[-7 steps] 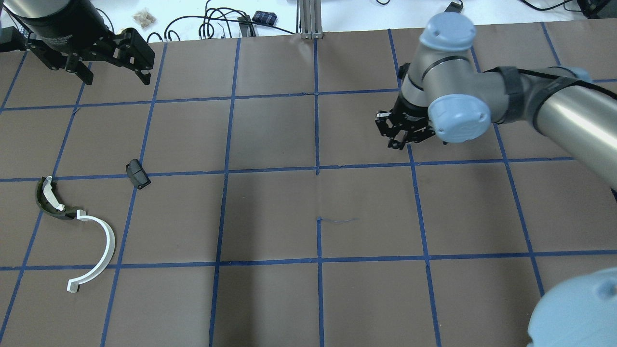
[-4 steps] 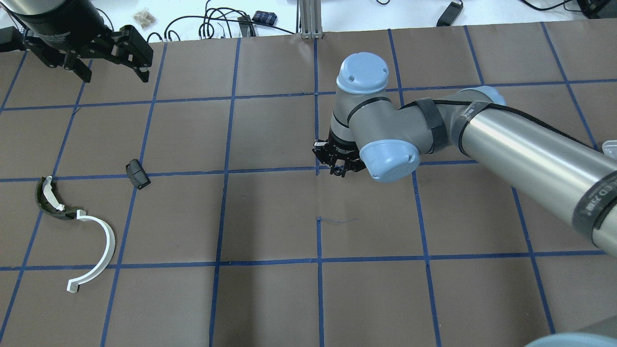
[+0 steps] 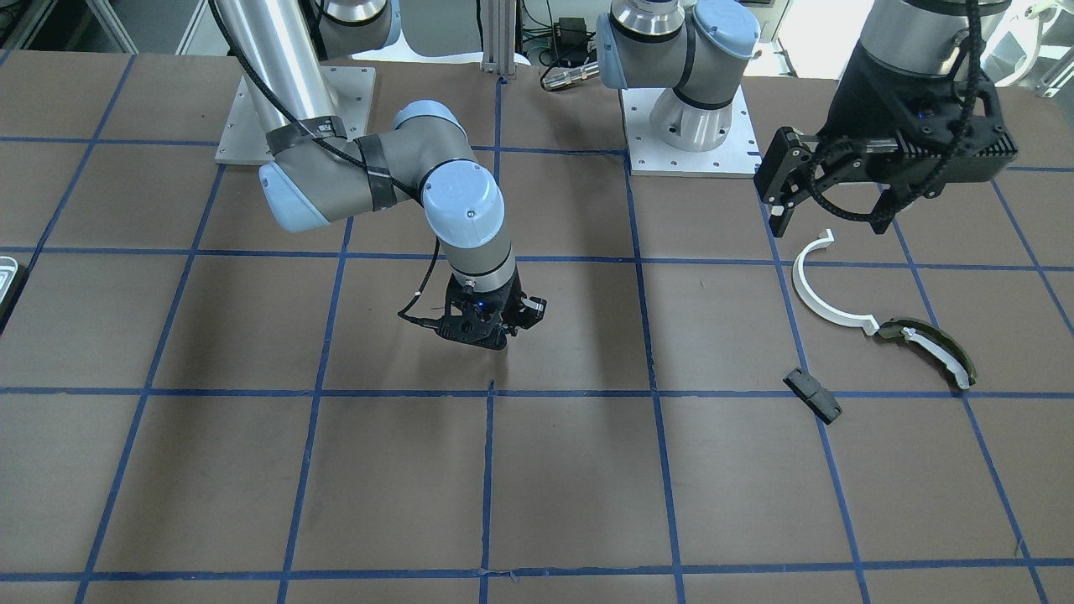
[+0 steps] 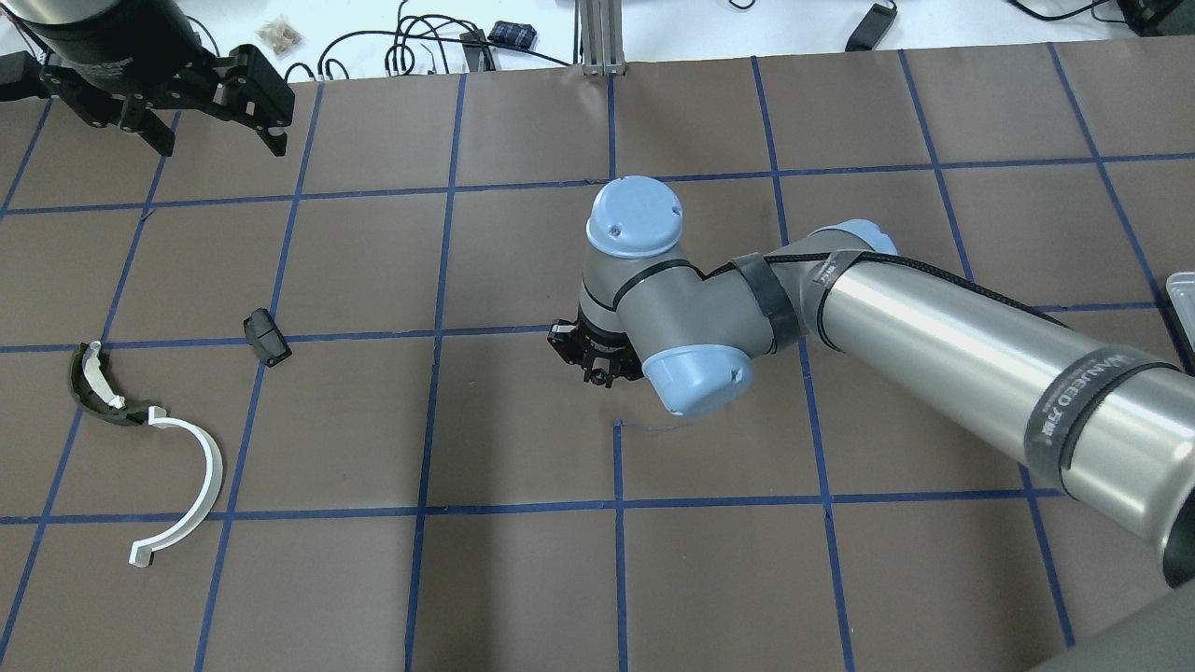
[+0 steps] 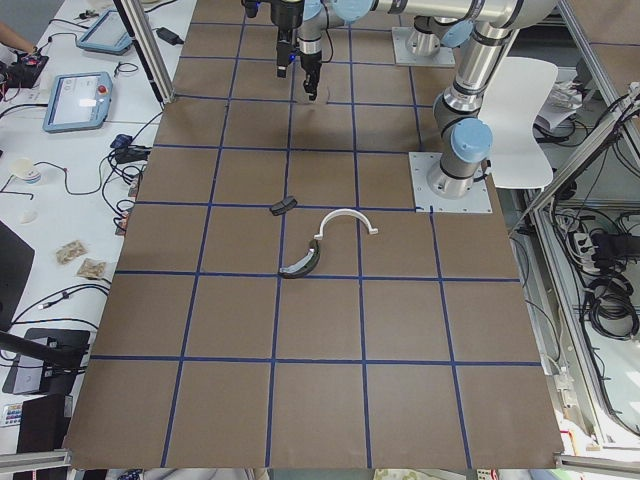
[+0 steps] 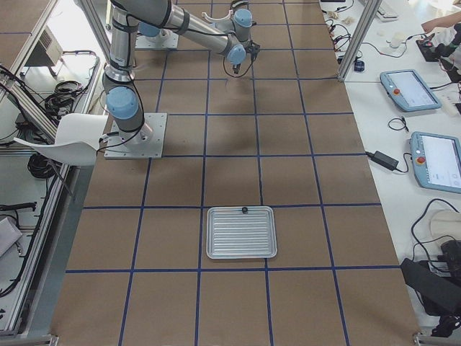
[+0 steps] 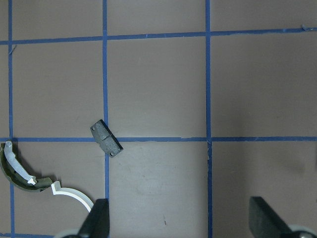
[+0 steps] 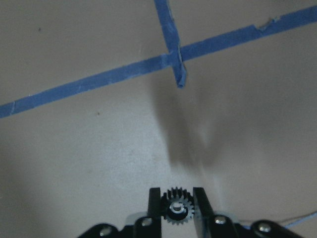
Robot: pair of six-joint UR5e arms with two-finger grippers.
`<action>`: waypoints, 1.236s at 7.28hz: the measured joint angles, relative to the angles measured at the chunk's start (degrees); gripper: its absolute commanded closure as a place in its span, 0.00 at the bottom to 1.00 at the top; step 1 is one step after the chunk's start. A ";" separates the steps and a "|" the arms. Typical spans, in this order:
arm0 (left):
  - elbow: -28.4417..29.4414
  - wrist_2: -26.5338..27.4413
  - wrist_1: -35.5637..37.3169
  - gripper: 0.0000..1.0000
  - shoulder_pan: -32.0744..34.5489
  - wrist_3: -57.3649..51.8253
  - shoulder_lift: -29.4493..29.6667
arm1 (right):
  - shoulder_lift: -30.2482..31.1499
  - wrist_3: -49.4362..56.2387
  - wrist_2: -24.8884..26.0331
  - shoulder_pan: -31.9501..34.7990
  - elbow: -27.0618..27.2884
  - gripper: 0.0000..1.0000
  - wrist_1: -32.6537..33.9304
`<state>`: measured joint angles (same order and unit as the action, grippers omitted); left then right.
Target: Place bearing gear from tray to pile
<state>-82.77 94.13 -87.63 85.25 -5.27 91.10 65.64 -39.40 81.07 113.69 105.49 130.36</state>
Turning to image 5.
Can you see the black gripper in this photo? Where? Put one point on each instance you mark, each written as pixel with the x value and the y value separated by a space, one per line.
pixel 310 64
pixel 286 15

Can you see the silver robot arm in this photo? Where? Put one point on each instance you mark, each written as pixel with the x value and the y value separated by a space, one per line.
pixel 486 28
pixel 321 16

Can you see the black power adapter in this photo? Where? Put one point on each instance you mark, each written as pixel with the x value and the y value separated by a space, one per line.
pixel 169 36

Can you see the small black plastic block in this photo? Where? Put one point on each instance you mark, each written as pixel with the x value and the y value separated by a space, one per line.
pixel 283 206

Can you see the far blue teach pendant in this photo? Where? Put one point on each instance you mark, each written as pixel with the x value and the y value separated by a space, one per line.
pixel 106 35

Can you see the blue teach pendant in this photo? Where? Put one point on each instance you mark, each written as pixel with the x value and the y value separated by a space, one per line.
pixel 78 101
pixel 106 35

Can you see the olive curved brake shoe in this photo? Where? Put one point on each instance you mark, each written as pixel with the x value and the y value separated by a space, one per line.
pixel 305 265

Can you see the near blue teach pendant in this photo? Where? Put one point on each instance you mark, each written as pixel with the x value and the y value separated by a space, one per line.
pixel 78 101

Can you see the aluminium frame post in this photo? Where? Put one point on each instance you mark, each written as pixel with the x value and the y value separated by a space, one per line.
pixel 138 28

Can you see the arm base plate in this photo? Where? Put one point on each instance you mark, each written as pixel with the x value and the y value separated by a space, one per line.
pixel 414 48
pixel 435 192

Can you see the white curved plastic bracket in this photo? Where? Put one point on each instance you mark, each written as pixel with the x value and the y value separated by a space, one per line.
pixel 344 215

